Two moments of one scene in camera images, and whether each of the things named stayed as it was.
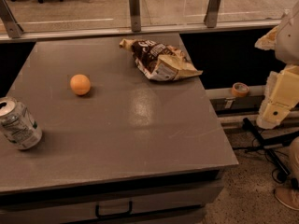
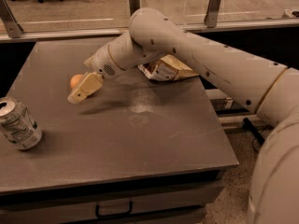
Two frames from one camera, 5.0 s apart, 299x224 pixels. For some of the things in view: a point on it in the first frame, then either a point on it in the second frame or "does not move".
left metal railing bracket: x=13 y=29 does not move
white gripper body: x=289 y=41 to x=103 y=63
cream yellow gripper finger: x=281 y=95 to x=91 y=82
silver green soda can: x=18 y=124 does not move
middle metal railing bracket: x=135 y=9 does not move
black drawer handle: x=127 y=213 does not move
